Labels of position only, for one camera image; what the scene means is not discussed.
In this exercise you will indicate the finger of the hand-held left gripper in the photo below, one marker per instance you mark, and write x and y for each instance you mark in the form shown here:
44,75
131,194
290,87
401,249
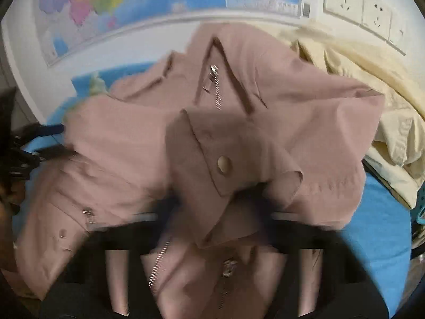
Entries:
49,129
49,155

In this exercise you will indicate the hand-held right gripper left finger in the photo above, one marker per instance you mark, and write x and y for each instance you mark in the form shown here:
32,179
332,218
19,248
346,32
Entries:
83,262

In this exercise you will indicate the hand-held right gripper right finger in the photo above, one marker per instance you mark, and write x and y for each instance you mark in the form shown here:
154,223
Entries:
335,265

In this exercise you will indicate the pink jacket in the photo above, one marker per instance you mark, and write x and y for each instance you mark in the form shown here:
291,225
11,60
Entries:
132,139

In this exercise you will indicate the person's left hand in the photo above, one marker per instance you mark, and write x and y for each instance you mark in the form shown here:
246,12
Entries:
8,226

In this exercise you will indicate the blue flower print bed sheet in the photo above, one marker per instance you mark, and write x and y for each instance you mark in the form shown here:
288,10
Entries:
381,239

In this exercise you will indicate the teal perforated storage cart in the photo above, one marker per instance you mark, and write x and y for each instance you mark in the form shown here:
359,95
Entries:
421,212

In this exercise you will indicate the cream jacket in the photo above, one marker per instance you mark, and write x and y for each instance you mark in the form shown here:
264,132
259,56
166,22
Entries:
391,133

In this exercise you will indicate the colourful wall map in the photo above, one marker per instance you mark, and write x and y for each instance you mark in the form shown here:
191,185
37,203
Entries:
99,0

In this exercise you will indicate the white wall switch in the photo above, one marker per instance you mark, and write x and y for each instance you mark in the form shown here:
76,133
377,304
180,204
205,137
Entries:
397,33

